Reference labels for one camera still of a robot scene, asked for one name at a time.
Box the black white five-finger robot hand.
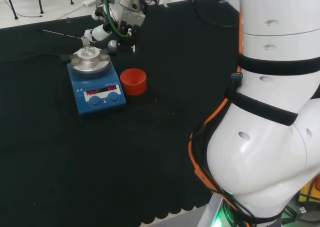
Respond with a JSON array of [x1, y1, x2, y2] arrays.
[[83, 3, 146, 55]]

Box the heater with blue base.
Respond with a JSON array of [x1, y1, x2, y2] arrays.
[[66, 48, 127, 116]]

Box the clear round-bottom glass flask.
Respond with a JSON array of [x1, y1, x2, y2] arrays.
[[79, 35, 97, 59]]

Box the clear glass rod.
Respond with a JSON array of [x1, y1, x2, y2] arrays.
[[41, 29, 85, 40]]

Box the black metal stand legs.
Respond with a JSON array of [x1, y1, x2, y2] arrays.
[[0, 0, 48, 20]]

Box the black bench cloth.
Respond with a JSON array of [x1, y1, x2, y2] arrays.
[[0, 0, 241, 227]]

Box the yellow stop button box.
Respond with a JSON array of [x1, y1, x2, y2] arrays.
[[297, 176, 320, 204]]

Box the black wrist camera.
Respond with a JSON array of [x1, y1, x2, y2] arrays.
[[116, 21, 138, 54]]

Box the black cable with plug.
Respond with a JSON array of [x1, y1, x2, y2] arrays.
[[181, 0, 241, 28]]

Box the red ribbed plastic ring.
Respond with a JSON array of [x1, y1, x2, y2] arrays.
[[119, 68, 148, 97]]

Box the black cable blue USB plug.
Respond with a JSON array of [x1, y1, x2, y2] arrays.
[[224, 72, 245, 100]]

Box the orange cable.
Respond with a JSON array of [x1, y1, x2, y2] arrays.
[[187, 11, 247, 227]]

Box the cable with silver USB plug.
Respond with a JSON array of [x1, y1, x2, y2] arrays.
[[282, 204, 320, 224]]

